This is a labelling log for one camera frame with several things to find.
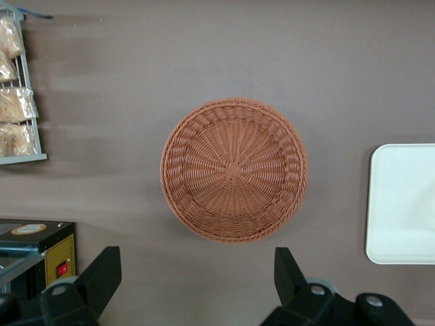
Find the black machine with yellow panel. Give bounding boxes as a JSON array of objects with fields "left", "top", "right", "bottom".
[{"left": 0, "top": 219, "right": 77, "bottom": 300}]

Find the cream plastic tray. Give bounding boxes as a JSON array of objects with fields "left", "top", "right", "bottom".
[{"left": 365, "top": 143, "right": 435, "bottom": 266}]

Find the blue tape strip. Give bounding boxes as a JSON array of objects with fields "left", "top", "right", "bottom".
[{"left": 22, "top": 7, "right": 54, "bottom": 20}]

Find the grey wire rack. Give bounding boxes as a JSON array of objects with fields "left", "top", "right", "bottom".
[{"left": 0, "top": 7, "right": 49, "bottom": 166}]

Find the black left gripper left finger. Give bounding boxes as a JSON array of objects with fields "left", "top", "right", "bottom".
[{"left": 0, "top": 246, "right": 122, "bottom": 326}]

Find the round brown wicker basket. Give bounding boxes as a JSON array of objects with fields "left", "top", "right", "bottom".
[{"left": 158, "top": 96, "right": 310, "bottom": 245}]

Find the clear bag of rice snack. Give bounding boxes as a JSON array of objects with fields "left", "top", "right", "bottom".
[
  {"left": 0, "top": 16, "right": 26, "bottom": 59},
  {"left": 0, "top": 122, "right": 37, "bottom": 158},
  {"left": 0, "top": 86, "right": 39, "bottom": 124},
  {"left": 0, "top": 49, "right": 18, "bottom": 83}
]

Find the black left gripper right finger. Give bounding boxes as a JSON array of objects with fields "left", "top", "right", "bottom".
[{"left": 259, "top": 247, "right": 416, "bottom": 326}]

